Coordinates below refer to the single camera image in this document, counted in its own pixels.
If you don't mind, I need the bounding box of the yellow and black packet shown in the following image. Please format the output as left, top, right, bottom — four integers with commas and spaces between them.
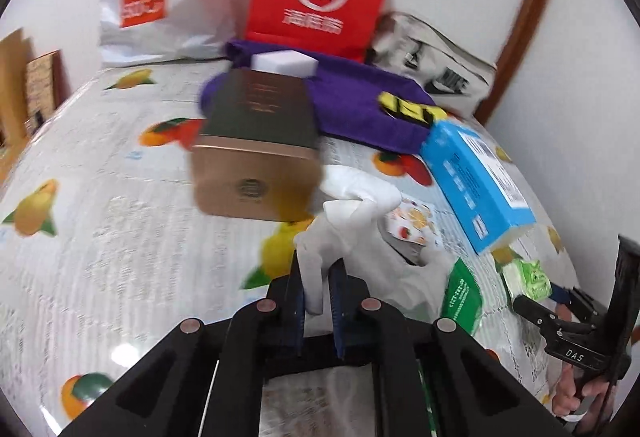
377, 91, 448, 128

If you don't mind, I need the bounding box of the person's right hand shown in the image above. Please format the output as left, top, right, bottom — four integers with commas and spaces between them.
552, 362, 608, 423

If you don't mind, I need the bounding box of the purple towel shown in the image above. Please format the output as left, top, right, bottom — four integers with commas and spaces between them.
200, 40, 438, 153

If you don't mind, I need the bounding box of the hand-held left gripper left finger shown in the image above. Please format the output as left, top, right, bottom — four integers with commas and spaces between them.
60, 257, 306, 437

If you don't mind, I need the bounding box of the kraft paper notebook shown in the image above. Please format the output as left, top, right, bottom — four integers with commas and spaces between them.
25, 50, 63, 135

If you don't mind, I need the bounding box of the white sponge block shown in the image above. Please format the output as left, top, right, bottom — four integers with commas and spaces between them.
250, 48, 320, 79

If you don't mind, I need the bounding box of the small fruit print packet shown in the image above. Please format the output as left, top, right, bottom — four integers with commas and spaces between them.
382, 202, 443, 248

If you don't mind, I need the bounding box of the blue tissue pack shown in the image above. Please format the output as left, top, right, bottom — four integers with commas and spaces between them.
420, 120, 537, 255

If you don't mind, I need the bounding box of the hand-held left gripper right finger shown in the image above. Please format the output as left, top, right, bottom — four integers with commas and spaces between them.
327, 262, 576, 437

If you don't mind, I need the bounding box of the small green tissue pack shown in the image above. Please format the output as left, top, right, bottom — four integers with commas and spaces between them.
501, 258, 552, 300

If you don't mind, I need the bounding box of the white tissue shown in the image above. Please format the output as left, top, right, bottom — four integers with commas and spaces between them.
295, 164, 453, 323

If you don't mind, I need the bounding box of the green wet wipe packet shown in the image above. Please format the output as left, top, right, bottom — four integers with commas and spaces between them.
440, 258, 485, 335

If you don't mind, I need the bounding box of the green and gold tin box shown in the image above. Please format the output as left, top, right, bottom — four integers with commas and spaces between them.
191, 70, 322, 223

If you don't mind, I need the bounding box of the wooden headboard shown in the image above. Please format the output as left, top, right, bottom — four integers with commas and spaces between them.
0, 28, 31, 153

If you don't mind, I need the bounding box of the grey canvas bag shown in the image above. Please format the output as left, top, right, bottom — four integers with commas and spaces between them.
367, 12, 498, 118

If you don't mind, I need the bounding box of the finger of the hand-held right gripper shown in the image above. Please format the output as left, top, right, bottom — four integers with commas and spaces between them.
513, 296, 596, 343
550, 286, 608, 325

